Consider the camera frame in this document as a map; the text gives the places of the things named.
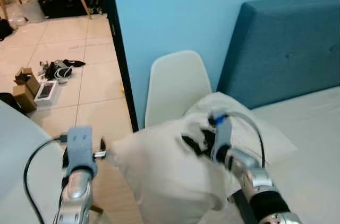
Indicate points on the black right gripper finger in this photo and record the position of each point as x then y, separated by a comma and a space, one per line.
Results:
192, 144

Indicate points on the white pillow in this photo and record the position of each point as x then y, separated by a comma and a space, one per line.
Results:
276, 139
164, 173

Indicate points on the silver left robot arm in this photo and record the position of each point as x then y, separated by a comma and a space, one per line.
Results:
76, 195

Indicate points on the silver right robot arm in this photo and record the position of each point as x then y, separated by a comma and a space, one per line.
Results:
255, 181

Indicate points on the white plastic chair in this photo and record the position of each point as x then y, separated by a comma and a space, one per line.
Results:
178, 83

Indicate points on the white desk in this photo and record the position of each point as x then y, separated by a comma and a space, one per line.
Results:
21, 160

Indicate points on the white flat product box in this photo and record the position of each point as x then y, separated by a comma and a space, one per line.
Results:
46, 92

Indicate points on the brown cardboard box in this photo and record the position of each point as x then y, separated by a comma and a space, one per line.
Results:
25, 90

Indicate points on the large black bag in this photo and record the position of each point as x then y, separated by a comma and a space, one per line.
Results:
10, 102

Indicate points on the white bed mattress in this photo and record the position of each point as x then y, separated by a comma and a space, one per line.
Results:
313, 149

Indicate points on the blue upholstered headboard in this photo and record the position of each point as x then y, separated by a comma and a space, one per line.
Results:
287, 49

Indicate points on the black hard case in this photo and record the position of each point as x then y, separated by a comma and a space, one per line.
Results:
66, 3

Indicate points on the small black bag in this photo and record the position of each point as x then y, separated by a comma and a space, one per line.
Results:
5, 28

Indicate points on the clear plastic bag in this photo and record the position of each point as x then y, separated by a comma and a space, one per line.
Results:
29, 13

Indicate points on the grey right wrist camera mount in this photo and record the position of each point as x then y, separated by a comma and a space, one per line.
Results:
222, 134

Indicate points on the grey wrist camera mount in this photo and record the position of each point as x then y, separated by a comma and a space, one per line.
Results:
81, 147
222, 134

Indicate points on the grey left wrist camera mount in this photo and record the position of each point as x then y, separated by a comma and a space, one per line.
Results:
81, 147

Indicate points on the dark door frame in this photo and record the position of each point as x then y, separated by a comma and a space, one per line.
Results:
118, 49

